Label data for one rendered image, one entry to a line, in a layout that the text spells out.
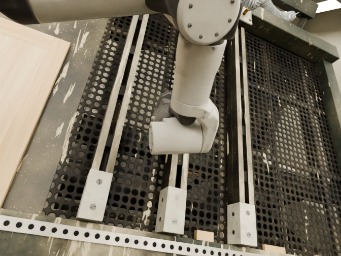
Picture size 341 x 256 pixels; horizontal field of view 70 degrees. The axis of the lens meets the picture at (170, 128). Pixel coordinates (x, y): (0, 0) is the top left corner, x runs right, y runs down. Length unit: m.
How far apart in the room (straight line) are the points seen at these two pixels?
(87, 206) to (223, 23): 0.53
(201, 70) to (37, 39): 0.69
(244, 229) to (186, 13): 0.70
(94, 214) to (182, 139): 0.33
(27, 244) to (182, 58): 0.54
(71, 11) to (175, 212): 0.58
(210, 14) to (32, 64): 0.69
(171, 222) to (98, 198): 0.21
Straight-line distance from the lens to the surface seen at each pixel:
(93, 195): 0.68
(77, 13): 0.31
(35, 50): 0.94
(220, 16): 0.31
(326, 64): 1.78
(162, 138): 0.45
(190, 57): 0.37
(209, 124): 0.45
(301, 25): 2.16
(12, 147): 0.78
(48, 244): 0.69
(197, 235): 0.82
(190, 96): 0.40
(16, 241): 0.70
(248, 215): 0.87
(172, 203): 0.74
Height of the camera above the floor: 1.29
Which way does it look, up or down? 9 degrees down
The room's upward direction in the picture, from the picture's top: 19 degrees clockwise
